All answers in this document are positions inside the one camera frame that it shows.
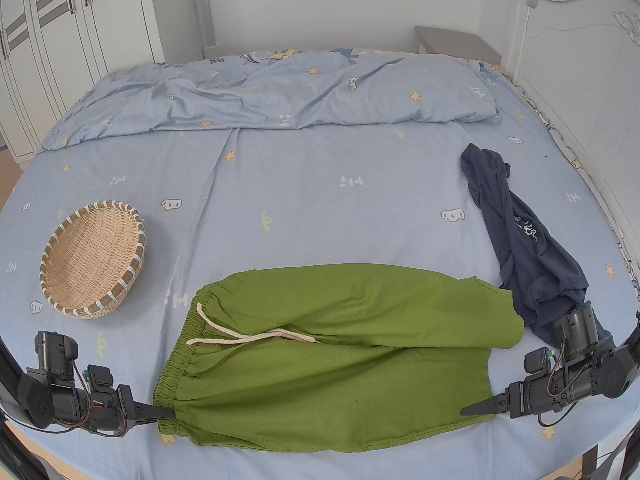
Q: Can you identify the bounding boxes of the dark blue garment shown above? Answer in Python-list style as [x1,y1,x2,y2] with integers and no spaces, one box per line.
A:
[460,143,617,349]

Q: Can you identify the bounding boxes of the round woven basket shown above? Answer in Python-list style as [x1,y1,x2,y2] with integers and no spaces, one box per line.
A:
[39,200,147,320]

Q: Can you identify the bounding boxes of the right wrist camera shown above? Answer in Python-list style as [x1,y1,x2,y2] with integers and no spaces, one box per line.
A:
[523,347,552,376]

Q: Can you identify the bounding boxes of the grey bedside table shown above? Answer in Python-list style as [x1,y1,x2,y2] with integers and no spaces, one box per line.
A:
[414,26,502,65]

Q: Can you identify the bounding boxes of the black cable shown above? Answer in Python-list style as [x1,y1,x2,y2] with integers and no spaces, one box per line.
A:
[0,400,83,434]

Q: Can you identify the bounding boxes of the pale blue quilt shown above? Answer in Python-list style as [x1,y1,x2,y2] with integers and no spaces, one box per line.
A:
[36,47,502,155]

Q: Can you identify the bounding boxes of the white wardrobe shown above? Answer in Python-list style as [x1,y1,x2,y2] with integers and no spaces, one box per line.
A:
[0,0,166,165]

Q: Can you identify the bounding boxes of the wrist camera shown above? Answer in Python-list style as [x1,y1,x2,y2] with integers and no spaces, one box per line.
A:
[523,347,552,376]
[86,364,115,395]

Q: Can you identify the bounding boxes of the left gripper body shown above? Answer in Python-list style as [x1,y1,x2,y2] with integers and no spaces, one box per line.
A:
[82,384,137,439]

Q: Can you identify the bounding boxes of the bed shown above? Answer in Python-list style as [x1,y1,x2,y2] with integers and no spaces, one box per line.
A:
[0,0,640,480]

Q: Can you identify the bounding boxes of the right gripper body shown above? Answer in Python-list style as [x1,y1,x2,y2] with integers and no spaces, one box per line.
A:
[506,365,576,419]

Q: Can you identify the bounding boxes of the green shorts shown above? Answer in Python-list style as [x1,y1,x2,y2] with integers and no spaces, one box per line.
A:
[152,263,525,455]

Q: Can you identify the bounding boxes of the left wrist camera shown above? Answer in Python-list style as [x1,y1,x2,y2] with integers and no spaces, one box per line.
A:
[86,364,115,395]

